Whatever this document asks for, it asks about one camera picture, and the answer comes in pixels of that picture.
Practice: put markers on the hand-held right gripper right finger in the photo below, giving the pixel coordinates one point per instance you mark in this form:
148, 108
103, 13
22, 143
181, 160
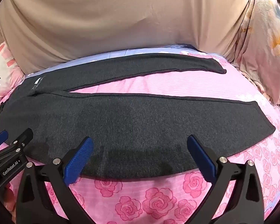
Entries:
200, 158

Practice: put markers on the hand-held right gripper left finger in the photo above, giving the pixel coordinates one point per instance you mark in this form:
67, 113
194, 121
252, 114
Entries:
80, 158

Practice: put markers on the dark grey pants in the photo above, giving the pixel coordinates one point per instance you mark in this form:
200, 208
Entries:
130, 126

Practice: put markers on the pink floral bedsheet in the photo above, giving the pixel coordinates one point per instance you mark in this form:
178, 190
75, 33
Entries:
154, 198

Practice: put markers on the cartoon rabbit pillow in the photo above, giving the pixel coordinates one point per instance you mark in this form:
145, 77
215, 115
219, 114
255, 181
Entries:
0, 70

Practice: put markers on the floral pastel pillow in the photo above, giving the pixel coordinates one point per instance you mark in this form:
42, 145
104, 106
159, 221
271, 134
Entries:
263, 51

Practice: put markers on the beige cloth cover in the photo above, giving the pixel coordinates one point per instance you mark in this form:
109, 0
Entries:
107, 16

